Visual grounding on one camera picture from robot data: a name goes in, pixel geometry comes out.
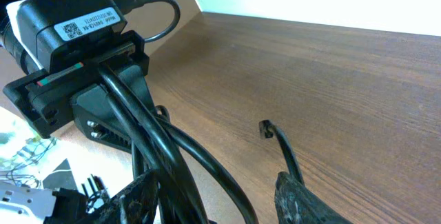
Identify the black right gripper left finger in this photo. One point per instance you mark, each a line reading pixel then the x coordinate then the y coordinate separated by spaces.
pixel 136 203

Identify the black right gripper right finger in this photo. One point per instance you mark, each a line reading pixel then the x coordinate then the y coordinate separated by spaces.
pixel 295 204

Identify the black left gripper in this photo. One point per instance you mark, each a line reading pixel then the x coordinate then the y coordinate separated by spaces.
pixel 50 101

